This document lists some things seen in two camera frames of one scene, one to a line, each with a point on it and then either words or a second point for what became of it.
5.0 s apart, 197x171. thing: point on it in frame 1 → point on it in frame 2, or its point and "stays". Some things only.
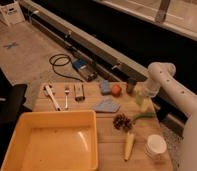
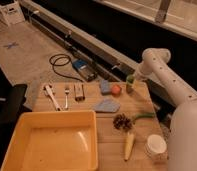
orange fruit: [116, 90] stays
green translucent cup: [143, 101] → [130, 79]
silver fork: [66, 91] stays
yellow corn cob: [129, 145] stays
